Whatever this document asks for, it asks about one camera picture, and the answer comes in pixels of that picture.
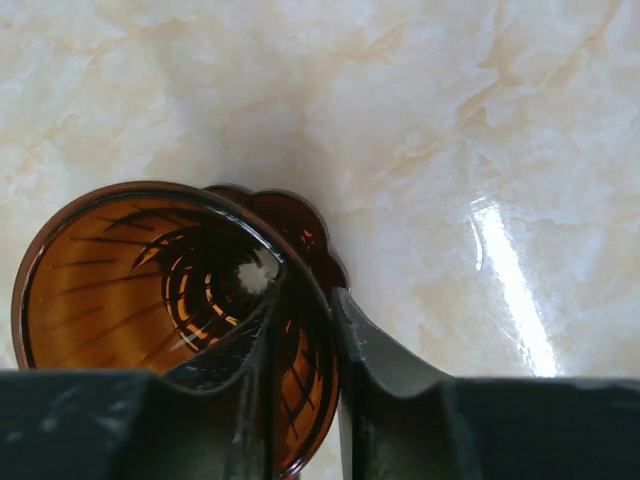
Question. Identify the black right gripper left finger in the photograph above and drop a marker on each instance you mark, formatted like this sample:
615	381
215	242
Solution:
212	417

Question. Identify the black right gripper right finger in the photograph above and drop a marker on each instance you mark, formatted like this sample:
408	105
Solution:
402	418

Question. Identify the amber glass coffee dripper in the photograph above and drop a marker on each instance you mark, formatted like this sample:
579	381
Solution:
147	275

